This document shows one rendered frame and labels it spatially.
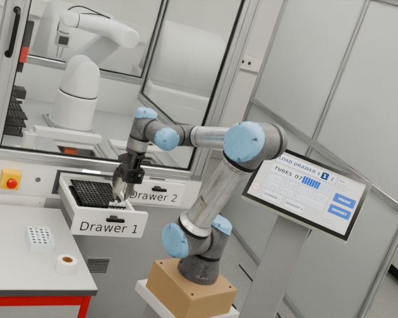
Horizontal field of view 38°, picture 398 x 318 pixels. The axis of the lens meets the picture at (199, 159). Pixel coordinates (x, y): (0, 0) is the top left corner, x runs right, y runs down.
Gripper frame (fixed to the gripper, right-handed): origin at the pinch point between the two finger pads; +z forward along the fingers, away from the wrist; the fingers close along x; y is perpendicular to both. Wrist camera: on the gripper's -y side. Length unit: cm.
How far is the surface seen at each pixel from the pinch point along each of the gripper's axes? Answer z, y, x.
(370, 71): -60, -78, 172
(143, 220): 10.3, -1.1, 12.9
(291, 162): -15, -21, 91
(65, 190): 11.5, -24.8, -12.5
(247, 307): 62, -13, 91
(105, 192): 10.2, -23.7, 4.2
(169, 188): 10, -33, 38
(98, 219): 11.4, -1.1, -5.4
